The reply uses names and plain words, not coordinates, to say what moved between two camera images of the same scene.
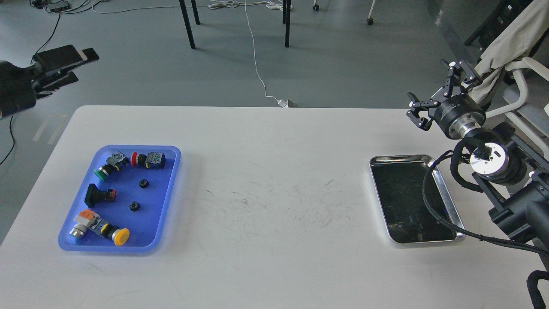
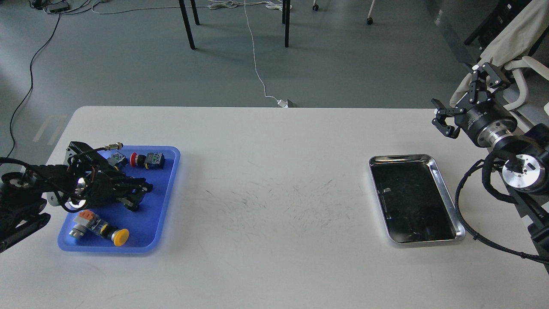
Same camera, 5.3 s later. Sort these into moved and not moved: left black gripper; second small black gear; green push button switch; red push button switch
Moved: left black gripper
Not moved: red push button switch; second small black gear; green push button switch
